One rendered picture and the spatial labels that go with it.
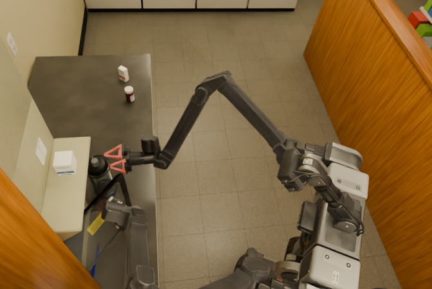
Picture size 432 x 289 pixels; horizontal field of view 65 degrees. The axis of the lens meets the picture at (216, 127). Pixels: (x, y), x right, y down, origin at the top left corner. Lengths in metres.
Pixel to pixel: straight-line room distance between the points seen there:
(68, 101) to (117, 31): 2.05
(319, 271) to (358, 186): 0.31
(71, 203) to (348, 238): 0.81
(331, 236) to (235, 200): 1.72
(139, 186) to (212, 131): 1.46
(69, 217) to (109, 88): 1.17
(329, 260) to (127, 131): 1.25
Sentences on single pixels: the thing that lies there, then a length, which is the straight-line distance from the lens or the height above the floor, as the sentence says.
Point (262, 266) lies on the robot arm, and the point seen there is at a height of 1.47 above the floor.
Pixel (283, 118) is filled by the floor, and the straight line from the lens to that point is 3.28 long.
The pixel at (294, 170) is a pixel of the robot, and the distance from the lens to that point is 0.89.
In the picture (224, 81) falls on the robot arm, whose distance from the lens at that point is 1.18.
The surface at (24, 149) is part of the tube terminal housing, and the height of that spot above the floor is 1.69.
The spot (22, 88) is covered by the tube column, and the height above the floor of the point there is 1.78.
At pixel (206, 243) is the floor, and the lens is 2.59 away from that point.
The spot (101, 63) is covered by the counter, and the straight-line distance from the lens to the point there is 2.27.
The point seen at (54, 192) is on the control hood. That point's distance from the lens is 1.12.
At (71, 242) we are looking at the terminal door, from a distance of 1.26.
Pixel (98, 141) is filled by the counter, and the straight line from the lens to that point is 1.88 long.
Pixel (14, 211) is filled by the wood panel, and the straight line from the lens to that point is 0.74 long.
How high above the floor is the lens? 2.46
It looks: 53 degrees down
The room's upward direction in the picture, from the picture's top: 9 degrees clockwise
